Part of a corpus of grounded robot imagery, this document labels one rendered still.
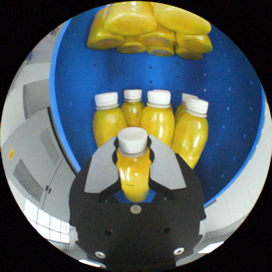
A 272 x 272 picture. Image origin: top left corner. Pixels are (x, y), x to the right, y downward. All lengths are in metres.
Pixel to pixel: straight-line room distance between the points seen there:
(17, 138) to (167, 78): 1.54
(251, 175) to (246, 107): 3.43
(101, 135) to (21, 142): 1.42
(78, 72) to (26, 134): 1.43
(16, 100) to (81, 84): 2.76
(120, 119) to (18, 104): 2.82
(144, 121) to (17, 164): 1.49
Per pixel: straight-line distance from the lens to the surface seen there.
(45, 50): 0.37
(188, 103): 0.15
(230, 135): 0.20
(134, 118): 0.19
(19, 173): 1.51
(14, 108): 2.82
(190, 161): 0.17
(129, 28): 0.15
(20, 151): 1.49
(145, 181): 0.15
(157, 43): 0.20
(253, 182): 3.61
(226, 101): 0.22
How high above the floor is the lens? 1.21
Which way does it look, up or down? 58 degrees down
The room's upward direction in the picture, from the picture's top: 174 degrees clockwise
